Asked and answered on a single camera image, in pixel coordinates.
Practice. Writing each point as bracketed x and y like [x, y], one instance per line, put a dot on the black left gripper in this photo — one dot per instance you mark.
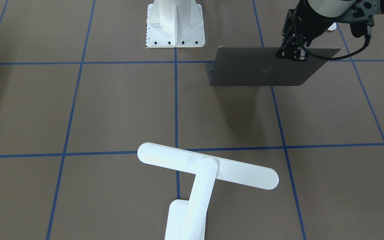
[313, 27]

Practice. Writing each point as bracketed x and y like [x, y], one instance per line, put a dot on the grey laptop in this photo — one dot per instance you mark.
[258, 66]

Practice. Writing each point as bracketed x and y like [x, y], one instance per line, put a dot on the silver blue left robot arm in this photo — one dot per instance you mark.
[336, 10]

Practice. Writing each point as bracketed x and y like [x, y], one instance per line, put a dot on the white computer mouse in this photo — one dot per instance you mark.
[333, 27]

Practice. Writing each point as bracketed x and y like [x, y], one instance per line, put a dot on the white desk lamp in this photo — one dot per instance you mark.
[187, 218]

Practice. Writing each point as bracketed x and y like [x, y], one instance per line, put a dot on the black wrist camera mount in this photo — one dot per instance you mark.
[360, 17]

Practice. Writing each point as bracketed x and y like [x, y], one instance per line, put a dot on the white pedestal column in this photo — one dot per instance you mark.
[175, 24]

